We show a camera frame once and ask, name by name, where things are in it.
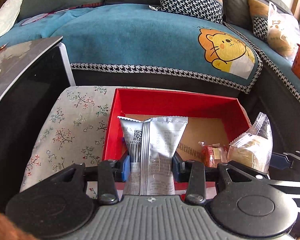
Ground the black glossy coffee table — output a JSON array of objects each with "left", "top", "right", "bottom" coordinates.
[{"left": 0, "top": 36, "right": 75, "bottom": 211}]

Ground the red cardboard box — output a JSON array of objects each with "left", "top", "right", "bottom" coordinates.
[{"left": 102, "top": 87, "right": 252, "bottom": 198}]

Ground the white long snack packet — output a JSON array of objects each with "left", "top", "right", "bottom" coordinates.
[{"left": 119, "top": 116, "right": 188, "bottom": 196}]

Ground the white printed shopping bag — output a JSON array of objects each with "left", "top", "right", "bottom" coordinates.
[{"left": 267, "top": 2, "right": 300, "bottom": 62}]

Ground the blue lion sofa cover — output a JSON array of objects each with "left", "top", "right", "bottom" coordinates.
[{"left": 0, "top": 4, "right": 300, "bottom": 103}]

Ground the red mooncake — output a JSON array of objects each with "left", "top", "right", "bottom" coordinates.
[{"left": 198, "top": 141, "right": 229, "bottom": 167}]

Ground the floral tablecloth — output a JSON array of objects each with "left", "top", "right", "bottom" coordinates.
[{"left": 20, "top": 86, "right": 116, "bottom": 191}]

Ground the round pastry clear wrapper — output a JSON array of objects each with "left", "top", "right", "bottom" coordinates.
[{"left": 228, "top": 112, "right": 273, "bottom": 173}]

